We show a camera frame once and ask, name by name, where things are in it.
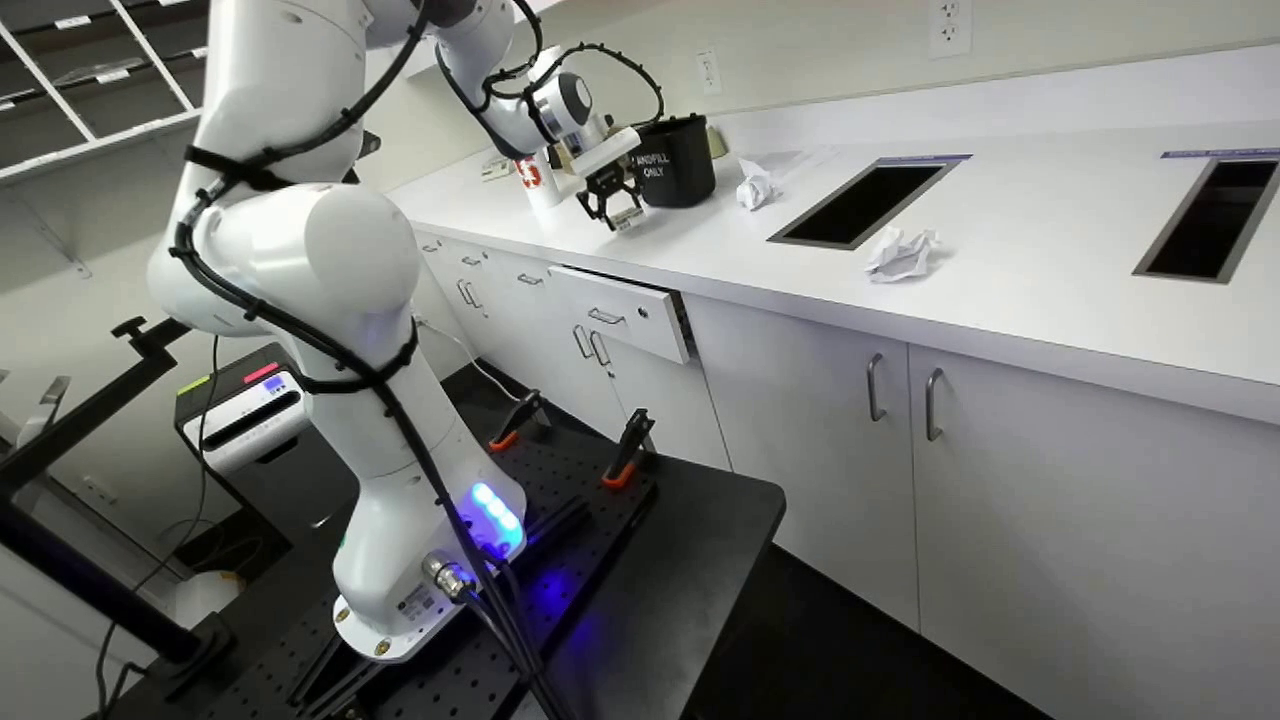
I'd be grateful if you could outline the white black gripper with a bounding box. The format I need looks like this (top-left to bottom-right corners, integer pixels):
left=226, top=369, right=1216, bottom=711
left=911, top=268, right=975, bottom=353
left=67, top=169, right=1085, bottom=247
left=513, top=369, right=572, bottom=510
left=568, top=124, right=658, bottom=234

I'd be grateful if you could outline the black plastic bin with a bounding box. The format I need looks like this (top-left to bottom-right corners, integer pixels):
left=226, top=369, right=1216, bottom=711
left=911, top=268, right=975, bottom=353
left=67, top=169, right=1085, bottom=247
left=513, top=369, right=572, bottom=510
left=627, top=113, right=726, bottom=212

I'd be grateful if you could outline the white open drawer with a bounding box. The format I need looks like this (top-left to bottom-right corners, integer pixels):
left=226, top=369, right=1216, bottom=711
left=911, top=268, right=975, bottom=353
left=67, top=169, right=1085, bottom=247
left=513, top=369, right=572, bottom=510
left=549, top=258, right=699, bottom=369

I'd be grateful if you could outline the crumpled white paper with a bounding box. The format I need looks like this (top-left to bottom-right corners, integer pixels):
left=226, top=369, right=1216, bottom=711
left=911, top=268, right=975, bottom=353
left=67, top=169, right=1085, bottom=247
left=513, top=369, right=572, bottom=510
left=732, top=154, right=781, bottom=217

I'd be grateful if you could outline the black orange clamp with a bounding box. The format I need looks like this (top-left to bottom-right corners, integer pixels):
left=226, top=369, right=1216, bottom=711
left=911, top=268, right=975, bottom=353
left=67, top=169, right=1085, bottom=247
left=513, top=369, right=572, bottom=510
left=595, top=405, right=661, bottom=495
left=483, top=385, right=551, bottom=460

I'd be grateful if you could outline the crumpled white cloth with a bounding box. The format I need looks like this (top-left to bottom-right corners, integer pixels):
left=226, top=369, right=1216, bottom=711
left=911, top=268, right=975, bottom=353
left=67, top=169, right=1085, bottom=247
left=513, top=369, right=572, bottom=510
left=865, top=224, right=952, bottom=288

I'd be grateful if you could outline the black perforated robot table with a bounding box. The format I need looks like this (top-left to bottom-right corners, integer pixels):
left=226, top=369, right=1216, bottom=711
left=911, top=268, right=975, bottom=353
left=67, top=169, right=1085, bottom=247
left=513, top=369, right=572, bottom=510
left=88, top=346, right=791, bottom=720

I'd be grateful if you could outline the white black control box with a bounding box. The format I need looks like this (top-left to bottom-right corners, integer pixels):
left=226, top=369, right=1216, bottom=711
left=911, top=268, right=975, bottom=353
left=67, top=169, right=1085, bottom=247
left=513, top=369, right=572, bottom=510
left=175, top=359, right=316, bottom=481

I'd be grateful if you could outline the white counter cabinet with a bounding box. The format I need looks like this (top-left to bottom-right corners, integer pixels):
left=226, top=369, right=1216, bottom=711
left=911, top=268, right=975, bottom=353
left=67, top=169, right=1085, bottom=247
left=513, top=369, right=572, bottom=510
left=384, top=42, right=1280, bottom=720

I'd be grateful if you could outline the white round floor object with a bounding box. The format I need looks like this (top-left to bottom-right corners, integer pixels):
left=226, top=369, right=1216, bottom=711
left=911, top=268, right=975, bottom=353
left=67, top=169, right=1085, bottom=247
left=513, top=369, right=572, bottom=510
left=164, top=565, right=250, bottom=631

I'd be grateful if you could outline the black camera on stand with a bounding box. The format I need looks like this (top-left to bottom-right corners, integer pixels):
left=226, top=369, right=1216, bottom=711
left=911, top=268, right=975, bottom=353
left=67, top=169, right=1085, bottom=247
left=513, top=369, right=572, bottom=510
left=347, top=127, right=389, bottom=175

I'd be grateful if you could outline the metal cabinet door handle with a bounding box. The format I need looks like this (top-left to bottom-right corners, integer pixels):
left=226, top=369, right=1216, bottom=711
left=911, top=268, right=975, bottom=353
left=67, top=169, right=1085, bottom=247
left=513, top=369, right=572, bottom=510
left=919, top=364, right=952, bottom=447
left=861, top=346, right=897, bottom=429

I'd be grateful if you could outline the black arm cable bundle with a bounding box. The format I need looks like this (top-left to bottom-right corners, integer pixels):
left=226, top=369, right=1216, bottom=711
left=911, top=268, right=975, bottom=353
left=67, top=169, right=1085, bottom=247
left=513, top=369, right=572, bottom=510
left=164, top=0, right=672, bottom=720

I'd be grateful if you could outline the white wall outlet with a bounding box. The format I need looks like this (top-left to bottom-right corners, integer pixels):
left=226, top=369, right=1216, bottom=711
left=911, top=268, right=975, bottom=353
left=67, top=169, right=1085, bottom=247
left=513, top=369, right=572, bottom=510
left=927, top=0, right=973, bottom=61

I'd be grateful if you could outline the white wall shelf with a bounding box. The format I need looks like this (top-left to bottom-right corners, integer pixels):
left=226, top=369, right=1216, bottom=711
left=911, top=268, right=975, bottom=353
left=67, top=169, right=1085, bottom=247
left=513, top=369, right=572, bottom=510
left=0, top=0, right=218, bottom=188

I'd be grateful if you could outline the black metal stand frame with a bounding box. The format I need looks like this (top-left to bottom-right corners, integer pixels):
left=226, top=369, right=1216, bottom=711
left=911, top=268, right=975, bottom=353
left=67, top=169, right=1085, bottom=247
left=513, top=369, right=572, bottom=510
left=0, top=310, right=240, bottom=671

